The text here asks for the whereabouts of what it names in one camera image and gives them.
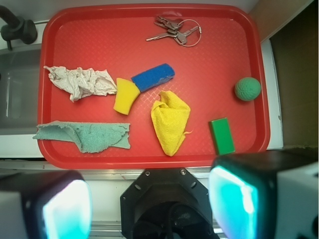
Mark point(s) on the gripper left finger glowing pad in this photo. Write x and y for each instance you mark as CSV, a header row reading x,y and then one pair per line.
x,y
47,205

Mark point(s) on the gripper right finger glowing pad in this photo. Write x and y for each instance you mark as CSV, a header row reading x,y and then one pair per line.
x,y
266,195

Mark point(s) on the green rectangular block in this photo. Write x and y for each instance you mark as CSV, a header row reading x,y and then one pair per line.
x,y
222,136

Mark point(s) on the teal green cloth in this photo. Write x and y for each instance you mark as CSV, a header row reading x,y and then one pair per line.
x,y
88,137

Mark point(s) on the green dimpled ball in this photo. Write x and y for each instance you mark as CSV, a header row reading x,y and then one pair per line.
x,y
247,89

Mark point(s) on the crumpled white paper towel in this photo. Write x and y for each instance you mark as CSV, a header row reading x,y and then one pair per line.
x,y
80,83

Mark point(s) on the yellow folded cloth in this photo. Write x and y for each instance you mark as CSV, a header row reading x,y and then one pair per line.
x,y
169,116

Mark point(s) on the yellow sponge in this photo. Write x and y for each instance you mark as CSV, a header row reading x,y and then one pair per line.
x,y
127,93

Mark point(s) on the red plastic tray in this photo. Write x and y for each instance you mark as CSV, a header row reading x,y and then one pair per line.
x,y
113,38

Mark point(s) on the blue sponge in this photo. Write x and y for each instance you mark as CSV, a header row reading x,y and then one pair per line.
x,y
153,77

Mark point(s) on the black faucet fixture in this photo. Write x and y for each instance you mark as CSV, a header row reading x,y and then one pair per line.
x,y
16,28

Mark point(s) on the black octagonal mount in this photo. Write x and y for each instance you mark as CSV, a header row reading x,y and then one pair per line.
x,y
166,204

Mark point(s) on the silver keys on ring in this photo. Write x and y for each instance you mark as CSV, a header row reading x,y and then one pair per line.
x,y
173,30

